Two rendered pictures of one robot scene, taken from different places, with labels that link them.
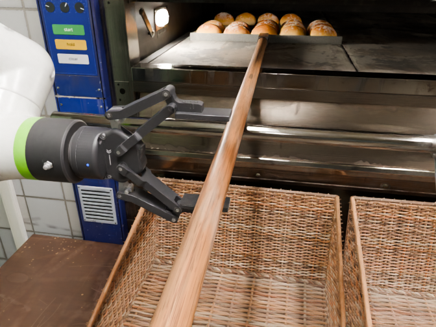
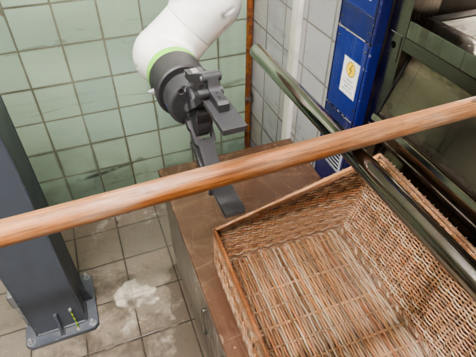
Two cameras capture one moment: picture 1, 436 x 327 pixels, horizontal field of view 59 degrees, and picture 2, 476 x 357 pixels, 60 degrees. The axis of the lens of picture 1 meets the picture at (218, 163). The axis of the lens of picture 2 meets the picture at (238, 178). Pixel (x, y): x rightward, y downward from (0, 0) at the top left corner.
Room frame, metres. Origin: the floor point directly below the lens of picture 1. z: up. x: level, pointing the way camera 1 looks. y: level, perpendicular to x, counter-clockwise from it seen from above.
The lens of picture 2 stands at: (0.27, -0.35, 1.53)
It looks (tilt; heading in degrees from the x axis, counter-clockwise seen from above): 42 degrees down; 59
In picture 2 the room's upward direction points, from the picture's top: straight up
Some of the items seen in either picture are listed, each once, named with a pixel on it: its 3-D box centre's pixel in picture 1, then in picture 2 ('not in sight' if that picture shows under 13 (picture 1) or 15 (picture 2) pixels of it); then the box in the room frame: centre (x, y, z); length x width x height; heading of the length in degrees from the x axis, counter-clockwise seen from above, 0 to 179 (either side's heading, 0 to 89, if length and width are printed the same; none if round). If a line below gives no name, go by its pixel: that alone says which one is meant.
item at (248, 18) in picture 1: (245, 19); not in sight; (1.93, -0.13, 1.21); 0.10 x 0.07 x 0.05; 83
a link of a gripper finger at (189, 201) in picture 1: (205, 202); (226, 196); (0.48, 0.02, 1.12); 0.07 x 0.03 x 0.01; 81
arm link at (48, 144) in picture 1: (65, 149); (183, 84); (0.51, 0.22, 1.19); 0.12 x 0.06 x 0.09; 171
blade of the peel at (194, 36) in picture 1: (266, 30); not in sight; (1.64, -0.20, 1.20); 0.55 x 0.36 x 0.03; 81
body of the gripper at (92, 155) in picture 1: (112, 154); (194, 108); (0.50, 0.15, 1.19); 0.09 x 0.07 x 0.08; 81
